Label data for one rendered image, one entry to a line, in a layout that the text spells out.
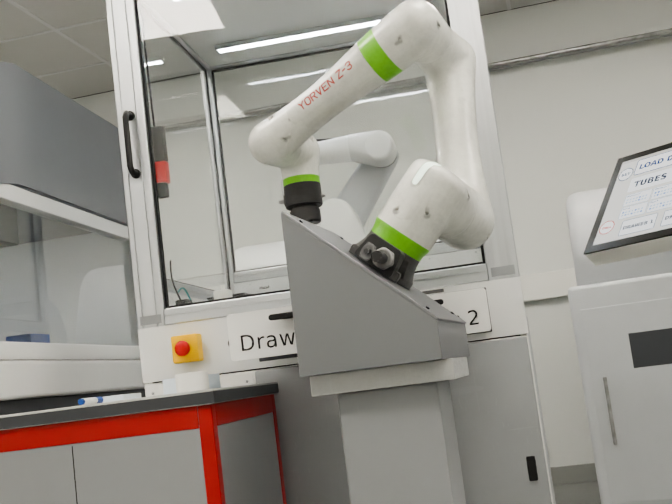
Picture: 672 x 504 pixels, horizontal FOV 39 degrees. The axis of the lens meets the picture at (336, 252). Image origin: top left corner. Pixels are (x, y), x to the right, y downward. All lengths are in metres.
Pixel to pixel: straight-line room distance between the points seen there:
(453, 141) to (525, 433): 0.77
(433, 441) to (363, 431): 0.14
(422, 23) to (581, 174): 3.69
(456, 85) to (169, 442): 1.00
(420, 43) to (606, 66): 3.81
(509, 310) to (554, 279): 3.16
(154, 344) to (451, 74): 1.06
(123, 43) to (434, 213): 1.20
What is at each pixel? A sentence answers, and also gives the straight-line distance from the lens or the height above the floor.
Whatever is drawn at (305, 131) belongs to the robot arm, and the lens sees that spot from 2.21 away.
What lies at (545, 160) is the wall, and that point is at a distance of 5.74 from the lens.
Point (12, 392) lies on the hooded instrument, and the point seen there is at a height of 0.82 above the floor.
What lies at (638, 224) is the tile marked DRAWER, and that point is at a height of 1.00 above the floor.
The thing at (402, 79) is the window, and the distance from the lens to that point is 2.57.
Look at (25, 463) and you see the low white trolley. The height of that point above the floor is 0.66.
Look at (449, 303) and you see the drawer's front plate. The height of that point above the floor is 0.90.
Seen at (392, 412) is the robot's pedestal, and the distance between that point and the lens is 1.86.
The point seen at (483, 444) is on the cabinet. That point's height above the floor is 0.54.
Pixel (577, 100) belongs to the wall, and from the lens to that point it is 5.82.
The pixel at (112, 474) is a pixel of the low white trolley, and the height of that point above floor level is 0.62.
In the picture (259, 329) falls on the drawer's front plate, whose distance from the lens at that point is 2.22.
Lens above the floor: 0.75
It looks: 8 degrees up
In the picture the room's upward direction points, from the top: 7 degrees counter-clockwise
